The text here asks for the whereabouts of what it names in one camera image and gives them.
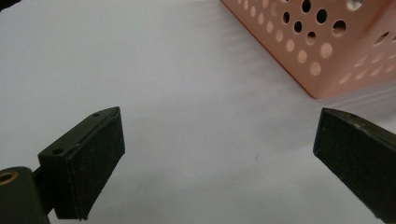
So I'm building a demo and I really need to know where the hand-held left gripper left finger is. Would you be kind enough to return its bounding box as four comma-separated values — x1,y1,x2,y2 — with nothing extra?
37,105,126,221

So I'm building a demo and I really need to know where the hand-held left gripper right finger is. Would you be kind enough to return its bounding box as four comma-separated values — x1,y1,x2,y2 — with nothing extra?
312,107,396,224

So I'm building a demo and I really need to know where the pink perforated plastic basket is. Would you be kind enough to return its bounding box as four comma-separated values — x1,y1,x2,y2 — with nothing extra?
220,0,396,100

